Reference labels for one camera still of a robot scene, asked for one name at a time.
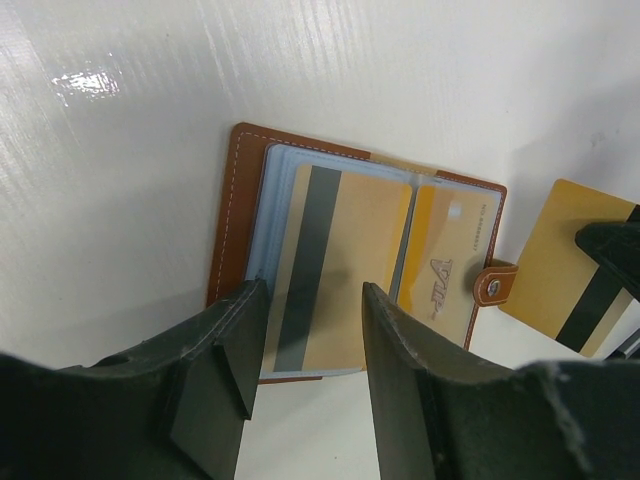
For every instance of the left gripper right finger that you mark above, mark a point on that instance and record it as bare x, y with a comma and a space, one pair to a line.
441, 412

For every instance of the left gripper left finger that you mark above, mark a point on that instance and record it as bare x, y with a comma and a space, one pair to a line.
172, 407

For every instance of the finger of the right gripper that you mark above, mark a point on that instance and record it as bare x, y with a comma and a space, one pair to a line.
614, 246

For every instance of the gold striped card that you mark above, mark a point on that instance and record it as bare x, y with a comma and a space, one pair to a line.
343, 229
559, 290

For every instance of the brown leather card holder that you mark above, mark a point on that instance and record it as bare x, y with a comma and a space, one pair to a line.
256, 194

